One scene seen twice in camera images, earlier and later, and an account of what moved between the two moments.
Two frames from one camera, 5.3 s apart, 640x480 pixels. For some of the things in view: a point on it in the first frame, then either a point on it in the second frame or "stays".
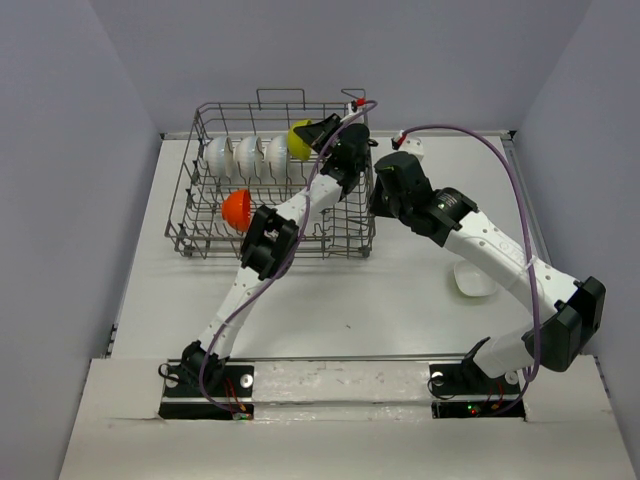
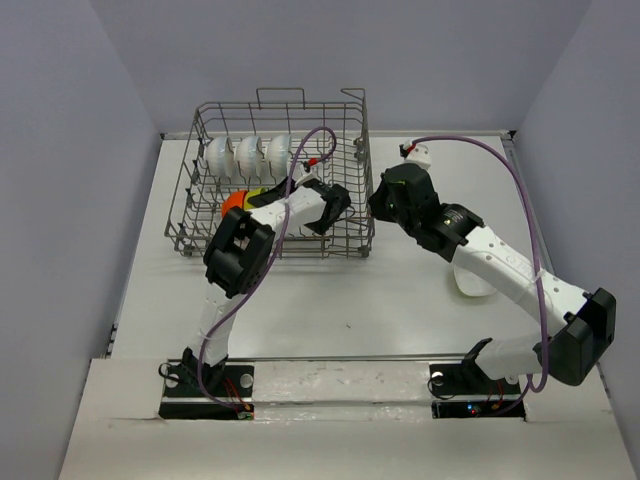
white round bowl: (218, 154) stays
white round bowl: (248, 157) stays
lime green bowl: (298, 147) to (250, 194)
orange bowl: (236, 208) stays
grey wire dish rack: (239, 157) stays
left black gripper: (315, 134) to (273, 195)
